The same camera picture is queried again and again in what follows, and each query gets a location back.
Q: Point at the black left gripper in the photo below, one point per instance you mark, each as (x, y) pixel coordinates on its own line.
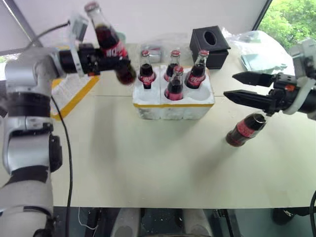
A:
(89, 59)

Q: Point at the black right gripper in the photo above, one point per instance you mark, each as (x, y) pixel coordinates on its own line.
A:
(286, 91)

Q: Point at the glass cola bottle red label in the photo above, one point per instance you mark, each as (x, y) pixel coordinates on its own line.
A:
(108, 42)
(244, 129)
(146, 71)
(175, 86)
(196, 74)
(172, 61)

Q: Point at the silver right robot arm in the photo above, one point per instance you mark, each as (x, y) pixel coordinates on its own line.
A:
(308, 101)

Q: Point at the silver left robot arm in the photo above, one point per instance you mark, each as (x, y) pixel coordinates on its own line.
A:
(22, 71)

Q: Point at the black tissue box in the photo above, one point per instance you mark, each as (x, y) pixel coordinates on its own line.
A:
(209, 42)

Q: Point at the yellow taped flat box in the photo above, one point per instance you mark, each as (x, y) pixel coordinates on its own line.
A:
(70, 96)

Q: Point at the white foam crate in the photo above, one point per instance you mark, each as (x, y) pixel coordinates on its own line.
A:
(172, 108)

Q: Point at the small clear plastic bag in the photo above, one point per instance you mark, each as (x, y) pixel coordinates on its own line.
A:
(154, 50)

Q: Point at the large clear plastic bag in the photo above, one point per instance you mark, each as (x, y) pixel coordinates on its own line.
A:
(254, 40)

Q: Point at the grey slanted metal beam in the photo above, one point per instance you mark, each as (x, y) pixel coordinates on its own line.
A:
(22, 22)

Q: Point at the black rounded floor object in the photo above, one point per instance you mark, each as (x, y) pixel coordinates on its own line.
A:
(285, 216)

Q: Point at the grey rounded robot leg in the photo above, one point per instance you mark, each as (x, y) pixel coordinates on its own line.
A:
(197, 222)
(124, 222)

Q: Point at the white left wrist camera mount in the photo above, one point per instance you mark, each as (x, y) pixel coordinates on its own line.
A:
(78, 27)

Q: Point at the black window frame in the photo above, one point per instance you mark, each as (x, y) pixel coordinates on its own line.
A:
(263, 13)

